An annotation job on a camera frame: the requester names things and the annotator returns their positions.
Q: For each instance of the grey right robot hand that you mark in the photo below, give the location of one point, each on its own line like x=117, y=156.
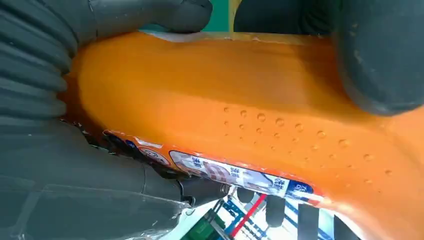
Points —
x=82, y=198

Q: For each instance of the green plastic crate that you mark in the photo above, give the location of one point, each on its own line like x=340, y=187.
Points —
x=205, y=232

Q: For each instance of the green table mat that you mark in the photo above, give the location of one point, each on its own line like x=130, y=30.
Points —
x=218, y=16

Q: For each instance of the white blue red printed box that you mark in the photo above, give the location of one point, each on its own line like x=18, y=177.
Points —
x=251, y=232

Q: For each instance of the ribbed grey right robot arm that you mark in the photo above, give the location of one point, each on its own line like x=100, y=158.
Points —
x=30, y=66

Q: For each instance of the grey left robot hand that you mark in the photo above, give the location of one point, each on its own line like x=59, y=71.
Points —
x=381, y=49

